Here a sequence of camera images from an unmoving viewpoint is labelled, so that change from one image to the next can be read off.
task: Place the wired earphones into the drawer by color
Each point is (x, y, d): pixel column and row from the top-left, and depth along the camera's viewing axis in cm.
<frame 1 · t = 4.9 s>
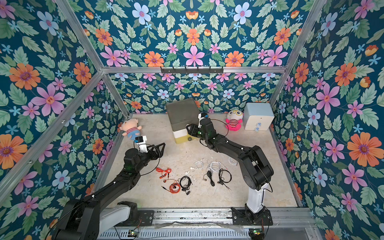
left hand: (160, 144, 84), fingers open
right hand: (188, 126, 89), fingers open
pink pig plush toy: (131, 128, 104), point 8 cm above the table
pink white plush toy: (234, 120, 110), point 6 cm above the table
white blue mini drawer cabinet: (258, 116, 101), point 15 cm above the table
red wired earphones upper: (164, 173, 90), on the table
red wired earphones lower: (175, 187, 85), on the table
black wired earphones left: (185, 182, 88), on the table
black wired earphones middle: (209, 174, 90), on the table
black wired earphones right: (221, 179, 88), on the table
white wired earphones left: (199, 164, 95), on the table
white wired earphones middle: (215, 166, 93), on the table

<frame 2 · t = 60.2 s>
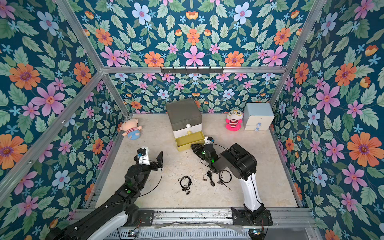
left hand: (155, 151, 80), fingers open
right hand: (191, 145, 96), fingers open
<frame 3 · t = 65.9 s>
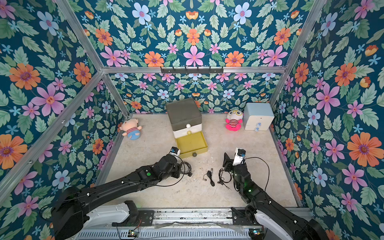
left hand: (183, 166, 81), fingers closed
right hand: (229, 153, 81), fingers open
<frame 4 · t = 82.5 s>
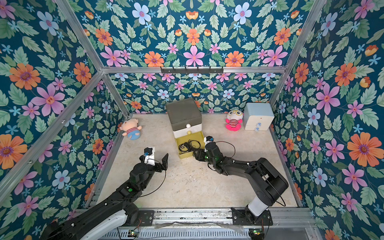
left hand: (161, 152, 80), fingers open
right hand: (196, 151, 89), fingers open
black wired earphones left: (182, 145, 102), point 2 cm above the table
black wired earphones middle: (189, 145, 100), point 3 cm above the table
black wired earphones right: (189, 140, 102), point 3 cm above the table
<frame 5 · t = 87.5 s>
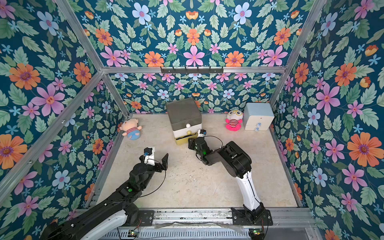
left hand: (161, 152, 80), fingers open
right hand: (189, 139, 100), fingers open
